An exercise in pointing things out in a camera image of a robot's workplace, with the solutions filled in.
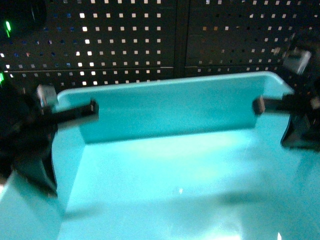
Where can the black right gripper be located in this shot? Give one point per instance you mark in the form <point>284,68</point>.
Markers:
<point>303,129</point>

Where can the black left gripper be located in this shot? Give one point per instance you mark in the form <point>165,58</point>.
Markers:
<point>27,130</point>

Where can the turquoise plastic bin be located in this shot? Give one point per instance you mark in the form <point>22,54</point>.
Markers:
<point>182,159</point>

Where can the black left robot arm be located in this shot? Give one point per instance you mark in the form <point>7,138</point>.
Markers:
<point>18,18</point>

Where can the black perforated metal panel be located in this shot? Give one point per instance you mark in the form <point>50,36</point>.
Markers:
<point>86,43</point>

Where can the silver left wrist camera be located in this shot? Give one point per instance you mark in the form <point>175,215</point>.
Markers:
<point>47,95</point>

